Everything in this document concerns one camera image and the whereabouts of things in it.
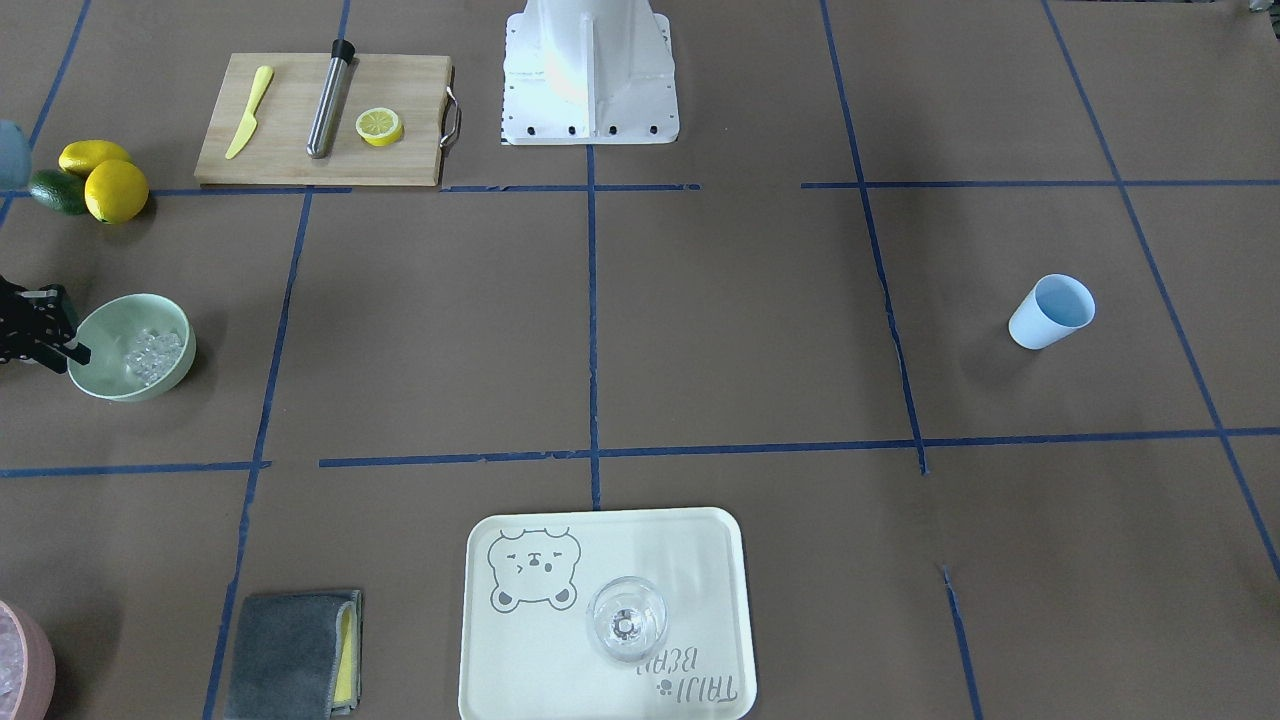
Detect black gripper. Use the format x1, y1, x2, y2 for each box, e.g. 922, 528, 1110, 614
1, 278, 92, 374

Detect green bowl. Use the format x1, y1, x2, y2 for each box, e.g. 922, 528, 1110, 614
70, 293, 197, 404

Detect light blue plastic cup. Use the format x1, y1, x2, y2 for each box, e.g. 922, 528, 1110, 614
1007, 274, 1096, 351

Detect clear ice cubes poured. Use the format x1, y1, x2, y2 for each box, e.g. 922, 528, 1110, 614
123, 329, 186, 386

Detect clear ice cubes in pink bowl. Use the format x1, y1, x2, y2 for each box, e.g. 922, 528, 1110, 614
1, 615, 26, 698

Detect pink bowl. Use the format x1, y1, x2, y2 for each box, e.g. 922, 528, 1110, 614
1, 601, 56, 719

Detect green lime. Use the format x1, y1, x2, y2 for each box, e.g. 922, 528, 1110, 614
28, 169, 90, 217

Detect large yellow lemon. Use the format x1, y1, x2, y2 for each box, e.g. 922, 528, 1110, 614
84, 159, 150, 224

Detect small yellow lemon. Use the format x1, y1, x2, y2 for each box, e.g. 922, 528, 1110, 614
58, 138, 133, 179

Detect wooden cutting board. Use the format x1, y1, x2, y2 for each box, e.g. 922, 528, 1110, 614
195, 53, 453, 187

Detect yellow plastic knife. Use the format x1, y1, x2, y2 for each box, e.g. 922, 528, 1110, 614
224, 65, 275, 160

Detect lemon half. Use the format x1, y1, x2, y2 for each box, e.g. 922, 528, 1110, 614
355, 108, 404, 147

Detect grey folded cloth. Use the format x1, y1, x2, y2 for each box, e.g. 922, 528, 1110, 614
223, 588, 364, 719

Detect cream bear tray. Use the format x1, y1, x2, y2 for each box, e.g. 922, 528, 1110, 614
458, 507, 759, 719

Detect clear wine glass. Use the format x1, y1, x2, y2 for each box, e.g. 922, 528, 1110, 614
588, 577, 669, 664

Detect steel knife handle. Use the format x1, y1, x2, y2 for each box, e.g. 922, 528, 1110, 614
306, 38, 355, 159

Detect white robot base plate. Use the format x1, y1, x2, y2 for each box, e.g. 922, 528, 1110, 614
500, 1, 681, 146

